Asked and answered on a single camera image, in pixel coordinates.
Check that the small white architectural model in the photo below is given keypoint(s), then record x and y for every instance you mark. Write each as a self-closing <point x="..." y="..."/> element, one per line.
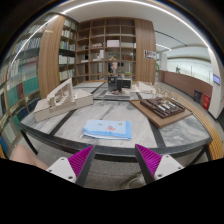
<point x="145" y="87"/>

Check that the wall monitor screen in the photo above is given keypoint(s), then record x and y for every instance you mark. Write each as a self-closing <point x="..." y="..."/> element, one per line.
<point x="216" y="79"/>

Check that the light blue folded towel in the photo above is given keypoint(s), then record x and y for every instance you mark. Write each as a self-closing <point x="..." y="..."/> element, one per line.
<point x="106" y="129"/>

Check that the dark brown architectural model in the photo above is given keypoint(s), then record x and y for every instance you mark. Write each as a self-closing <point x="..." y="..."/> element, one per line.
<point x="163" y="107"/>

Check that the red bin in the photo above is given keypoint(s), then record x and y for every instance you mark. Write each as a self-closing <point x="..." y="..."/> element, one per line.
<point x="206" y="101"/>

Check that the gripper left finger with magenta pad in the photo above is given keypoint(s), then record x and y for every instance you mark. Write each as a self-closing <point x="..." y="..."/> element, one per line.
<point x="75" y="168"/>

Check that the wooden bookshelf unit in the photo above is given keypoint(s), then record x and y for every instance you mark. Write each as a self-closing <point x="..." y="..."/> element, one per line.
<point x="94" y="50"/>

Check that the left glass bookshelf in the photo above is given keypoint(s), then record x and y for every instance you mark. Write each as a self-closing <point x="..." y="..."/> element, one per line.
<point x="19" y="87"/>

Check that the wall poster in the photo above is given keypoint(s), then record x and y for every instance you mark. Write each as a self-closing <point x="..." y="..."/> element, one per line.
<point x="149" y="54"/>

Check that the person's knee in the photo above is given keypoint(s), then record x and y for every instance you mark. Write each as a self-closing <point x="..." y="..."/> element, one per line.
<point x="24" y="155"/>

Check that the grey shoe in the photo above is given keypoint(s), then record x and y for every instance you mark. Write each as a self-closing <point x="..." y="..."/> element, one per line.
<point x="135" y="182"/>

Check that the marble table with dark frame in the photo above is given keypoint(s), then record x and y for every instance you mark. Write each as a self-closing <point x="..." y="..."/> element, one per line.
<point x="64" y="131"/>

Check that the black box on table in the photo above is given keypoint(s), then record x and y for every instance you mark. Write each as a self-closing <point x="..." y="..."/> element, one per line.
<point x="118" y="83"/>

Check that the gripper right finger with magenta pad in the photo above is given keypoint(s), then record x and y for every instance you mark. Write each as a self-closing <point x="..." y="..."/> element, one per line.
<point x="155" y="166"/>

